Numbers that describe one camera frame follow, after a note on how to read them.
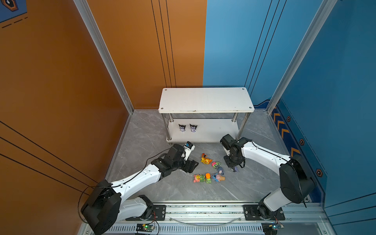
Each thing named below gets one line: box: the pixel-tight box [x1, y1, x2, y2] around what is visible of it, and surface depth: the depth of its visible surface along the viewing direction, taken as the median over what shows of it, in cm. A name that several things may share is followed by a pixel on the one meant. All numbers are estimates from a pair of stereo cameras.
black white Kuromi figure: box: [178, 123, 187, 133], surface depth 98 cm
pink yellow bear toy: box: [192, 174, 201, 183], surface depth 84 cm
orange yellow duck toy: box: [200, 153, 213, 165], surface depth 91 cm
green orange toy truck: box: [205, 172, 212, 185], surface depth 84 cm
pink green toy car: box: [211, 161, 221, 169], surface depth 89 cm
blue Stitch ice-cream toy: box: [212, 166, 226, 183], surface depth 84 cm
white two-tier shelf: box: [158, 87, 255, 145], surface depth 86 cm
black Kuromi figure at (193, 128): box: [189, 123, 198, 133], surface depth 97 cm
